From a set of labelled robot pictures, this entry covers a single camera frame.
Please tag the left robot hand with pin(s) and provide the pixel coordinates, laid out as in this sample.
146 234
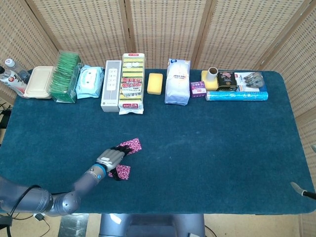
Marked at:
109 158

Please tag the pink white patterned rectangular block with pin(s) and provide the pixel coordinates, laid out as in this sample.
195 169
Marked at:
135 145
123 172

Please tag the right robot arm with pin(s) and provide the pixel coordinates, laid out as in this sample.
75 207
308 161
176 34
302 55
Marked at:
314 148

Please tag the long white power strip box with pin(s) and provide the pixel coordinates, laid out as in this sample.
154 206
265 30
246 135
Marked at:
111 86

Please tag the yellow sponge multipack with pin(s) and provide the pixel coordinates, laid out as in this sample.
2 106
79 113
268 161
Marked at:
132 84

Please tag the grey metal floor plate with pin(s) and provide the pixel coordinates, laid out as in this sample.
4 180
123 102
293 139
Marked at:
74 227

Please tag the light blue wet wipes pack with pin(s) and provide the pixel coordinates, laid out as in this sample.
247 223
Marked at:
89 82

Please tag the grey robot torso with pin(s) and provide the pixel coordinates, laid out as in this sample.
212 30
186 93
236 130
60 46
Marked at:
153 227

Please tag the yellow sponge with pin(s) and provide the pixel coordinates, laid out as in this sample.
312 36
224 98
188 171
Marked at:
206 82
155 84

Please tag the blue carpet table cover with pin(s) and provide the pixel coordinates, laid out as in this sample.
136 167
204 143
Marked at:
197 148

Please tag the clear box green tea bags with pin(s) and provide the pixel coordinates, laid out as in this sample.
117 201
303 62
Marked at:
64 76

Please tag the white paper bag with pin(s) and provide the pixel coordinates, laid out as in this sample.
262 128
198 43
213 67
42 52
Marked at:
176 84

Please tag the beige lidded lunch box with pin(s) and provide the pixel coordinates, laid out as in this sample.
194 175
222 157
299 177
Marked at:
38 82

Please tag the small purple box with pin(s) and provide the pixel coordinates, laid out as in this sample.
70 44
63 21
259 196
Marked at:
198 90

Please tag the bottles at left edge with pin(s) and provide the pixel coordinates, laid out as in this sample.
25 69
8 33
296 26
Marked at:
11 81

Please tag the clear bottle white cap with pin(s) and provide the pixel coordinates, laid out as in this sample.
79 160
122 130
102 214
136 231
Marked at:
17 70

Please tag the white roll cardboard core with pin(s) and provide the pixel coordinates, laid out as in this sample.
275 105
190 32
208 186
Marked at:
212 74

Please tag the dark rectangular tin can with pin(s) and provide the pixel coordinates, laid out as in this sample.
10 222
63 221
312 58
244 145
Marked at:
227 81

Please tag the woven bamboo folding screen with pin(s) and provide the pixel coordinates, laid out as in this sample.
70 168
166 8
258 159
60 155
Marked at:
168 29

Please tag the blue cling film roll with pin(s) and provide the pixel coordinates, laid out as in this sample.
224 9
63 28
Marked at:
237 95

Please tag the packaged metal clips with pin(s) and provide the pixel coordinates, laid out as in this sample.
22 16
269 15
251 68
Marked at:
251 81

